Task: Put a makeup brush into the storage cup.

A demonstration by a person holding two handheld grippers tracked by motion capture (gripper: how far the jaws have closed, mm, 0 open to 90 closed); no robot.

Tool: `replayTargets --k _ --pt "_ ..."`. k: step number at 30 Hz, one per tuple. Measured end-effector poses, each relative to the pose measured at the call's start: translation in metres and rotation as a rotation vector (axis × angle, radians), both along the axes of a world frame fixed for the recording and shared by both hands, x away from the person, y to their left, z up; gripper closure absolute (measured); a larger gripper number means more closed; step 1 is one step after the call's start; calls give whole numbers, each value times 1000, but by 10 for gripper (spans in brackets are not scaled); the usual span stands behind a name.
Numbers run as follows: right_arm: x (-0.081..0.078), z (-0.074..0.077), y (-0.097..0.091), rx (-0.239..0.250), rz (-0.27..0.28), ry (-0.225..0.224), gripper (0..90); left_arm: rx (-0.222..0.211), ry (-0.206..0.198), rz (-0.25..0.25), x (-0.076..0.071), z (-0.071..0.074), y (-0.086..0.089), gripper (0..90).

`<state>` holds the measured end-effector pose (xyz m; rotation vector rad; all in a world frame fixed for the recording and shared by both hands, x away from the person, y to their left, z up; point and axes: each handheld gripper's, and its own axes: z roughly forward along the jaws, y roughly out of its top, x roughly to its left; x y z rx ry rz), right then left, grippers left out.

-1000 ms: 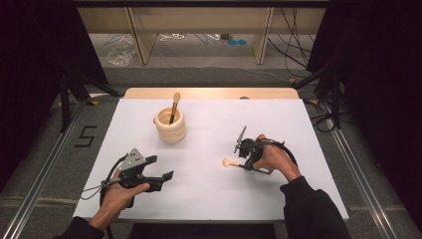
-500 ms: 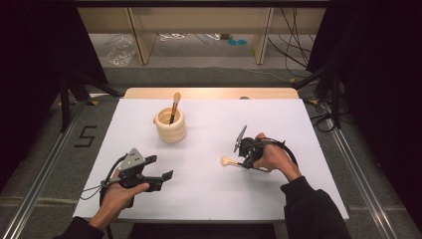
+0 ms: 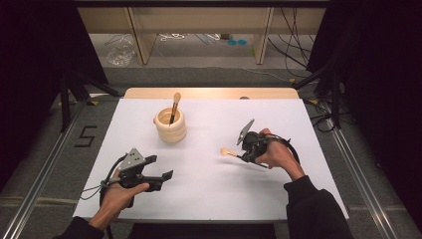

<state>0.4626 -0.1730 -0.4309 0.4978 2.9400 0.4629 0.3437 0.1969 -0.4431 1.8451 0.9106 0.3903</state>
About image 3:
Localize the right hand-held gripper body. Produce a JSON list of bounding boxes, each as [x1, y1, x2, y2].
[[236, 119, 269, 164]]

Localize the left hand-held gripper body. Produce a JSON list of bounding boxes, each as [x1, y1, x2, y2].
[[115, 147, 163, 193]]

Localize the small thin makeup brush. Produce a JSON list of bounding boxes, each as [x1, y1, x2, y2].
[[220, 146, 271, 169]]

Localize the ringed wooden brush holder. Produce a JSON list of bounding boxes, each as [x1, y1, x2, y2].
[[152, 107, 187, 144]]

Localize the large black-handled makeup brush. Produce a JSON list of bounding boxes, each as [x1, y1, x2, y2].
[[168, 92, 182, 126]]

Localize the person's right hand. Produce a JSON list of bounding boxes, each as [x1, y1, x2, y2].
[[255, 127, 306, 182]]

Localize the person's left hand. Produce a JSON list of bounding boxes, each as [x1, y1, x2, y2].
[[99, 170, 150, 222]]

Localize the white table cover board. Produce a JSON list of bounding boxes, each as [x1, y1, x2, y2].
[[72, 98, 350, 223]]

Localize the black metal stand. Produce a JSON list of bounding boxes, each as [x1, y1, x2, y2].
[[291, 61, 343, 130], [59, 69, 121, 133]]

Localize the clear plastic bag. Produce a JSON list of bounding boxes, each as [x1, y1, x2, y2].
[[105, 35, 137, 68]]

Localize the light wooden shelf unit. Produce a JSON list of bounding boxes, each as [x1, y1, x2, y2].
[[78, 7, 326, 66]]

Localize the black curtain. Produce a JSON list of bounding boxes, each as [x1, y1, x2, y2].
[[0, 0, 109, 193], [306, 0, 422, 233]]

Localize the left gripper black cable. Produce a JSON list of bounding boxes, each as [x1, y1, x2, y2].
[[79, 153, 129, 202]]

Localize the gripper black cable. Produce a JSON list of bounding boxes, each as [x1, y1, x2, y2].
[[79, 153, 129, 202], [264, 132, 302, 165]]

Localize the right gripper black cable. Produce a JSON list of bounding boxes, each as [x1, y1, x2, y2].
[[264, 132, 302, 165]]

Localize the black cables on floor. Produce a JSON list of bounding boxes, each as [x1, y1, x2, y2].
[[304, 98, 352, 133]]

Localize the aluminium floor rail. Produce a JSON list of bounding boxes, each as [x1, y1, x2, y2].
[[0, 101, 87, 239], [325, 124, 396, 239]]

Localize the bundle of black hanging cables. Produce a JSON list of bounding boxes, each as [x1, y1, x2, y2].
[[267, 7, 317, 72]]

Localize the white cord on floor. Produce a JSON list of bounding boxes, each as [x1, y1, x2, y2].
[[158, 32, 187, 43]]

